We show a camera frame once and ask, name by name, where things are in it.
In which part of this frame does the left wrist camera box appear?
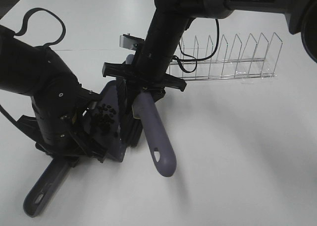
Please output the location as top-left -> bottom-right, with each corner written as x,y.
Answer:
78,88 -> 102,110

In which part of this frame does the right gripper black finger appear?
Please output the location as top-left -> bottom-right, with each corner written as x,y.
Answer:
148,88 -> 165,102

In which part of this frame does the pile of coffee beans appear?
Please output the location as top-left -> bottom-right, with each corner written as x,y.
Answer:
90,104 -> 116,136

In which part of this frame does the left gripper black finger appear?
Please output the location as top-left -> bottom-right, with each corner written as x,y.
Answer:
68,157 -> 79,168

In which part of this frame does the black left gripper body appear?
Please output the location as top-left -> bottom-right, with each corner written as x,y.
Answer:
16,92 -> 107,162

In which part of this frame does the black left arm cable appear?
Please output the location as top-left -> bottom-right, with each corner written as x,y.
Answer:
0,7 -> 67,127

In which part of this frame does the chrome wire rack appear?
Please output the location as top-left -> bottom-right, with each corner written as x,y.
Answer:
167,33 -> 283,81

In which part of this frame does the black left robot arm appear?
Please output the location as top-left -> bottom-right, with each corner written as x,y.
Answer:
0,26 -> 106,162

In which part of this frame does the purple plastic dustpan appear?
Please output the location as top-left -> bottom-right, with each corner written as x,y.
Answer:
18,80 -> 126,217

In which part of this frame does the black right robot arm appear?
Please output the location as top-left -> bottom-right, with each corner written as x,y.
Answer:
103,0 -> 317,90

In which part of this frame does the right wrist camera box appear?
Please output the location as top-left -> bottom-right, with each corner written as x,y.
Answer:
119,34 -> 145,51

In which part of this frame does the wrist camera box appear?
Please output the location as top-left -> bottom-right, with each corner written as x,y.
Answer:
119,34 -> 145,51
78,88 -> 102,110

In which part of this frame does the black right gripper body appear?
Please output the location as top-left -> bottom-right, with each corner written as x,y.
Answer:
102,24 -> 186,92

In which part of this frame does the purple brush with black bristles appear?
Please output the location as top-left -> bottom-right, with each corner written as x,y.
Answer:
115,54 -> 177,178

